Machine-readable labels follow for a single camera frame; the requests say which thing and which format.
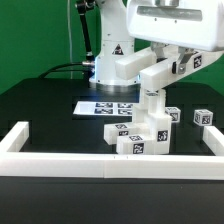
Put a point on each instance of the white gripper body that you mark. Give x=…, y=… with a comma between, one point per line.
x=197, y=24

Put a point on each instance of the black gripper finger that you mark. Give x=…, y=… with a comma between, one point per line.
x=158, y=49
x=179, y=66

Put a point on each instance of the white chair back frame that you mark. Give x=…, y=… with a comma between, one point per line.
x=157, y=75

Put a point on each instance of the white chair seat part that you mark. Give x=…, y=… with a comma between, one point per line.
x=155, y=122

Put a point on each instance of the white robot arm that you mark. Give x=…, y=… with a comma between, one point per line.
x=157, y=42

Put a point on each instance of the white tag sheet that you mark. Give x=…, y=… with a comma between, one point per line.
x=103, y=108

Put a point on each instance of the black jointed camera mount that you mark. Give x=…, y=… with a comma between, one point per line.
x=82, y=7

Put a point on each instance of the white U-shaped fence frame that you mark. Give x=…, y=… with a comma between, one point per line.
x=15, y=162

